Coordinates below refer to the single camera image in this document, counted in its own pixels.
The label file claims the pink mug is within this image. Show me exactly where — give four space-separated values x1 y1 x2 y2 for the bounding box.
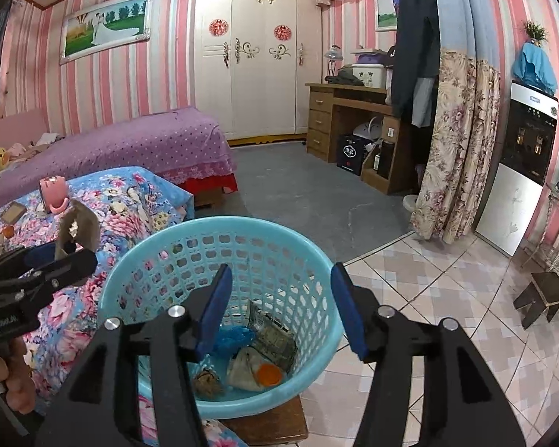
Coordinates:
39 175 69 214

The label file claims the blue cloth on dispenser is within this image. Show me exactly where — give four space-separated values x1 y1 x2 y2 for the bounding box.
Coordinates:
512 41 559 97

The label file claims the wooden desk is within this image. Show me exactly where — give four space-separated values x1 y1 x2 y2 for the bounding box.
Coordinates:
306 83 413 195

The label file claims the pink headboard cover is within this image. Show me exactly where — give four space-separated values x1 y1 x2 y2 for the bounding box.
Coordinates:
0 109 48 148

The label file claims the small dark stool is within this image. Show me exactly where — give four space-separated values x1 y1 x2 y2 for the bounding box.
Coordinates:
513 272 559 330

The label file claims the potted plant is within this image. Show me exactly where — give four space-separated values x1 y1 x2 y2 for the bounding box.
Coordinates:
523 20 547 47

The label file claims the white storage box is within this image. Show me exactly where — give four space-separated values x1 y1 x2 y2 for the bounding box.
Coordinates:
351 64 386 89

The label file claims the white wardrobe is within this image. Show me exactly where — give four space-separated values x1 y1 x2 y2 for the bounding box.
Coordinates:
195 0 322 139

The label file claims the brown phone case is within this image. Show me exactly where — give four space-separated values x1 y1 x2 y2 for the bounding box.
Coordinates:
1 201 27 225

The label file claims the light blue plastic basket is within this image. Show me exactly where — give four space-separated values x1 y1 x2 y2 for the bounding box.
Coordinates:
98 216 343 420

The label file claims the desk lamp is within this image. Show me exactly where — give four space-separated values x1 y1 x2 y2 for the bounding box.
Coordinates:
324 44 343 77

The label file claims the crumpled trash in basket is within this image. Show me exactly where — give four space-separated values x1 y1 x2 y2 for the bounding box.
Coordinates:
192 301 298 400

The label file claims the small framed couple photo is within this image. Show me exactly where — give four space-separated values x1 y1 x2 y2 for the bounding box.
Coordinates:
376 0 400 31

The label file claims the purple dotted bed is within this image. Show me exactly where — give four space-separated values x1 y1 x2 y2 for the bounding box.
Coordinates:
0 107 238 207

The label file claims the wooden stool under basket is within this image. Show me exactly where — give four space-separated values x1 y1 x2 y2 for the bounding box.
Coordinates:
221 397 309 446

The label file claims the floral door curtain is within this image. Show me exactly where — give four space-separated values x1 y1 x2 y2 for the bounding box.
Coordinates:
411 51 501 244

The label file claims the blue plastic bag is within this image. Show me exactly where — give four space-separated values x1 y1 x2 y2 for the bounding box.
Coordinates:
212 326 256 358

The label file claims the floral bed sheet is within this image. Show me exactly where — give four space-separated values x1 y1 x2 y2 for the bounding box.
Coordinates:
0 202 232 446

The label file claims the framed wedding photo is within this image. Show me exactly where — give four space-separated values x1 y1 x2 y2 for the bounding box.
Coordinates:
60 0 153 65

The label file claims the dark hanging coat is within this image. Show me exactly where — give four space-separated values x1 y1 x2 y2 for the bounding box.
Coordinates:
391 0 440 128

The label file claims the water dispenser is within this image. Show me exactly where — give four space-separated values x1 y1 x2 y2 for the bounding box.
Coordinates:
476 82 559 256

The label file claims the left hand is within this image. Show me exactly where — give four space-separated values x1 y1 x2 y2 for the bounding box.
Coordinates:
0 338 36 415

